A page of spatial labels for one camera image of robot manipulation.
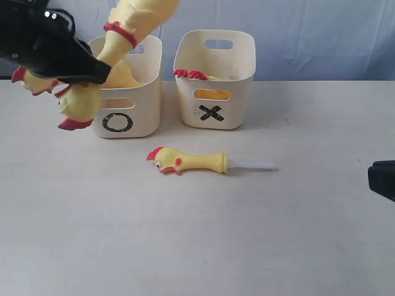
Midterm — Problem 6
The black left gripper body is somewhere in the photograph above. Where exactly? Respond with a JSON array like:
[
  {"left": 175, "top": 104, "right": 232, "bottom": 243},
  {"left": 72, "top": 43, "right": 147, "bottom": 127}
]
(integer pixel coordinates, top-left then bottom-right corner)
[{"left": 0, "top": 0, "right": 81, "bottom": 75}]

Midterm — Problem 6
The whole rubber chicken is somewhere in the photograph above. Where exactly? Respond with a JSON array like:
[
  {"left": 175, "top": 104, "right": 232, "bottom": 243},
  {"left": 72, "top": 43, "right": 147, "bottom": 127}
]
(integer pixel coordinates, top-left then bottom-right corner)
[
  {"left": 11, "top": 60, "right": 142, "bottom": 96},
  {"left": 56, "top": 0, "right": 180, "bottom": 131}
]

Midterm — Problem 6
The headless rubber chicken body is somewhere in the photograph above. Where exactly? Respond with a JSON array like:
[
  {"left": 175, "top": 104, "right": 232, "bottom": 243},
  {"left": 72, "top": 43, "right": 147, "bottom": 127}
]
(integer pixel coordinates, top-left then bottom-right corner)
[{"left": 173, "top": 69, "right": 232, "bottom": 102}]

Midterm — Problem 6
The severed rubber chicken head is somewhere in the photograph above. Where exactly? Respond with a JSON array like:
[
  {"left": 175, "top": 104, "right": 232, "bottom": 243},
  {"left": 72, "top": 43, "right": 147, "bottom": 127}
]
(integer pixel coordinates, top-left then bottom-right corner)
[{"left": 146, "top": 146, "right": 276, "bottom": 175}]

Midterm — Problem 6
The cream bin marked O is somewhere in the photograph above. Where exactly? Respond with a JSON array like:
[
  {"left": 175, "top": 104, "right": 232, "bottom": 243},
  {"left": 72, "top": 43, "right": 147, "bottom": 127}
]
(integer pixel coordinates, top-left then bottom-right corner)
[{"left": 92, "top": 35, "right": 162, "bottom": 138}]

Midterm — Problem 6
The cream bin marked X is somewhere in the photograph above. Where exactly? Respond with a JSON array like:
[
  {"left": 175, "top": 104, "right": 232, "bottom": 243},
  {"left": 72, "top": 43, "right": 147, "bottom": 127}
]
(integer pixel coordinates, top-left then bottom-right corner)
[{"left": 173, "top": 30, "right": 256, "bottom": 130}]

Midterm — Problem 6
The blue backdrop curtain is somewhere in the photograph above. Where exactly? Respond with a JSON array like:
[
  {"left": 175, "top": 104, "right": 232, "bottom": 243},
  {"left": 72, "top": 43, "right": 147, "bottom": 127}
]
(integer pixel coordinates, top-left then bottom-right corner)
[{"left": 47, "top": 1, "right": 394, "bottom": 80}]

